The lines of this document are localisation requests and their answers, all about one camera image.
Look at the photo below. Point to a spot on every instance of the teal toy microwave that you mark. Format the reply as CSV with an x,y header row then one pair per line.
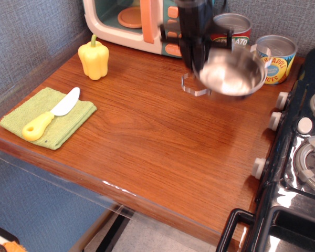
x,y
102,20

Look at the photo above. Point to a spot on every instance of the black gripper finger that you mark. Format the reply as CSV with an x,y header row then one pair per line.
x,y
201,54
188,58

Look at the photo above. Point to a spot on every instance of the yellow toy bell pepper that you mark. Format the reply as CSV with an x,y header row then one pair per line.
x,y
94,57

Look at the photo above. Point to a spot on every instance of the orange plate inside microwave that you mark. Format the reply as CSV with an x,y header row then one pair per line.
x,y
130,17

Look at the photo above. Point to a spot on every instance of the white stove knob middle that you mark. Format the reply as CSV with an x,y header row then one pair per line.
x,y
274,120

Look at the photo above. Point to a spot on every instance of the white stove knob lower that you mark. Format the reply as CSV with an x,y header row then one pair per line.
x,y
258,167

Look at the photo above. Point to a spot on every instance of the black toy stove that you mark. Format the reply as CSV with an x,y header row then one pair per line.
x,y
284,219

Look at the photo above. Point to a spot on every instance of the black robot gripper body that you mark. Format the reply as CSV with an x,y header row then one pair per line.
x,y
196,27

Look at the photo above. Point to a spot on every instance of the stainless steel two-handled pot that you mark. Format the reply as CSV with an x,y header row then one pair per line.
x,y
231,73

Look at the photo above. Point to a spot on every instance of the yellow-handled toy knife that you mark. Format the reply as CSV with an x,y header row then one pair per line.
x,y
33,130

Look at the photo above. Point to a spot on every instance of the tomato sauce can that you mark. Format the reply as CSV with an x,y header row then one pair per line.
x,y
237,28

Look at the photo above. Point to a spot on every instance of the white stove knob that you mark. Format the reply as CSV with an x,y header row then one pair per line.
x,y
274,120
281,100
258,167

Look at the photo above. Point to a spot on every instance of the white stove knob upper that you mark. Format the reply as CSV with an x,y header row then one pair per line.
x,y
281,100

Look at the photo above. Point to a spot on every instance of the orange object bottom left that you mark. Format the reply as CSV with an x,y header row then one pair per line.
x,y
14,247

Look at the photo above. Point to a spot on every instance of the pineapple slices can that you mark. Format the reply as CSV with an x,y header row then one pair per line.
x,y
277,53

